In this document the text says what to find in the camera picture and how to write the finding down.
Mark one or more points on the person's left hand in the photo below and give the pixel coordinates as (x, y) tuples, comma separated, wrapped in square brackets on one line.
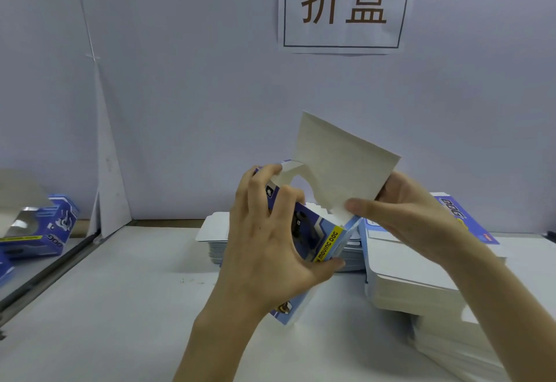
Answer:
[(261, 264)]

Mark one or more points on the person's right hand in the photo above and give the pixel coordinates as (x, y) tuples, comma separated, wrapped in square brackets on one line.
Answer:
[(417, 217)]

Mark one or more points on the stack of boxes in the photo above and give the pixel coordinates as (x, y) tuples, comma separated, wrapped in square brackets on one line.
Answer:
[(213, 231), (408, 282)]

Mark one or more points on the blue dog-print cardboard box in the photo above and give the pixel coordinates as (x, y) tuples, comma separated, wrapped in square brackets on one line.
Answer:
[(343, 160)]

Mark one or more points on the pile of blue boxes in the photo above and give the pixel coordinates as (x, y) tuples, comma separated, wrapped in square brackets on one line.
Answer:
[(52, 225)]

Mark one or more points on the person's right forearm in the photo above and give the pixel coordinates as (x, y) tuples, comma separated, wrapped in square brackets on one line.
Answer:
[(508, 308)]

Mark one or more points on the person's left forearm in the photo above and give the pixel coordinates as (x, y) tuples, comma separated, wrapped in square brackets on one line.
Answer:
[(217, 351)]

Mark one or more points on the black object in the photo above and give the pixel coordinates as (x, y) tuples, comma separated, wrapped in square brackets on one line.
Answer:
[(551, 236)]

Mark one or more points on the white paper wall sign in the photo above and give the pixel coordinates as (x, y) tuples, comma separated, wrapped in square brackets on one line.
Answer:
[(346, 38)]

